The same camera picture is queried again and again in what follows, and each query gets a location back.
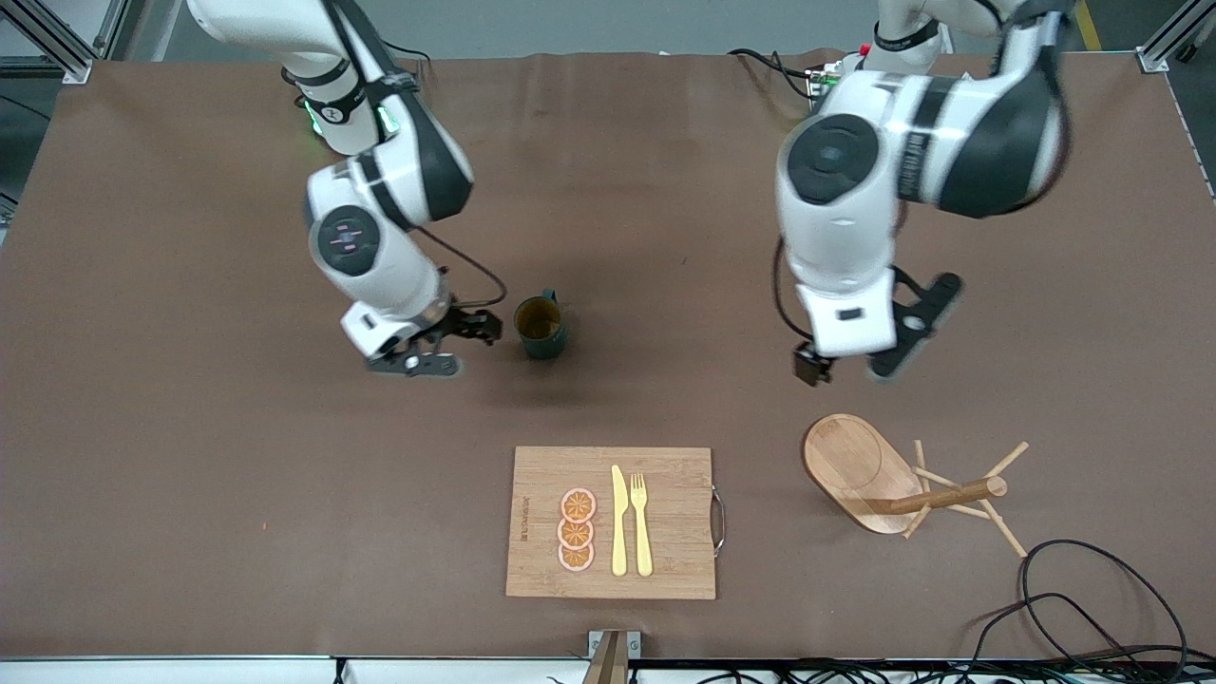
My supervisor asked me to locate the aluminium frame profile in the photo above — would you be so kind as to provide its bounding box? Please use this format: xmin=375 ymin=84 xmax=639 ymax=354
xmin=1137 ymin=0 xmax=1216 ymax=74
xmin=0 ymin=0 xmax=96 ymax=85

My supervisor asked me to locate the yellow plastic fork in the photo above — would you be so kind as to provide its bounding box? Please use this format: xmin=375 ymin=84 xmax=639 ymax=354
xmin=630 ymin=473 xmax=655 ymax=578

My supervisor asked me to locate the metal table bracket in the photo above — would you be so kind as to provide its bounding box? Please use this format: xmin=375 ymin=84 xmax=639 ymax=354
xmin=581 ymin=630 xmax=642 ymax=684

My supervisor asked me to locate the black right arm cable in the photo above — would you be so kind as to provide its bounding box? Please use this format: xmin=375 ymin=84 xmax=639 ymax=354
xmin=418 ymin=224 xmax=508 ymax=311

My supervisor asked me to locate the dark green ribbed cup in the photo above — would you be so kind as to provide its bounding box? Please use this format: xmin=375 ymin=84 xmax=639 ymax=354
xmin=514 ymin=289 xmax=569 ymax=361

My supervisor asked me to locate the black looped cable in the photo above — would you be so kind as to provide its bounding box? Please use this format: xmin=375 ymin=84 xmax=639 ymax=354
xmin=1020 ymin=539 xmax=1189 ymax=668
xmin=969 ymin=593 xmax=1184 ymax=681

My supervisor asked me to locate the yellow plastic knife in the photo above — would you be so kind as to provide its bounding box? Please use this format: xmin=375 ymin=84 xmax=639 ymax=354
xmin=611 ymin=465 xmax=630 ymax=578

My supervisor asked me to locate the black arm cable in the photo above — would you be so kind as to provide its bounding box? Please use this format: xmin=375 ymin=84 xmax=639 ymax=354
xmin=773 ymin=236 xmax=810 ymax=349
xmin=418 ymin=224 xmax=508 ymax=311

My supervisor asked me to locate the brown table cover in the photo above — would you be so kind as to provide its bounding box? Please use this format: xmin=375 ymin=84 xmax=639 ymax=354
xmin=0 ymin=49 xmax=1216 ymax=662

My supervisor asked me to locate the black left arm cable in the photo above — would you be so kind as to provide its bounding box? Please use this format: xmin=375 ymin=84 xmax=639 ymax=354
xmin=773 ymin=236 xmax=810 ymax=349

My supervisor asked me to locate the white table edge rail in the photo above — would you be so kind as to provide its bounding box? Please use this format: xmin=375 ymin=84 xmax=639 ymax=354
xmin=0 ymin=655 xmax=1216 ymax=684

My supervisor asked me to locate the black left base cable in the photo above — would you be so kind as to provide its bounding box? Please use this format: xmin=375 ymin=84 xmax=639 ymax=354
xmin=727 ymin=47 xmax=837 ymax=102

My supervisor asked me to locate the bamboo cutting board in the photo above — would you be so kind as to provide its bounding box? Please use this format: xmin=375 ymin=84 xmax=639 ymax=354
xmin=505 ymin=446 xmax=728 ymax=601

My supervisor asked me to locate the wooden mug tree stand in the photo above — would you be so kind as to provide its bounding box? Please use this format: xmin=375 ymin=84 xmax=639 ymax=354
xmin=802 ymin=413 xmax=1033 ymax=559

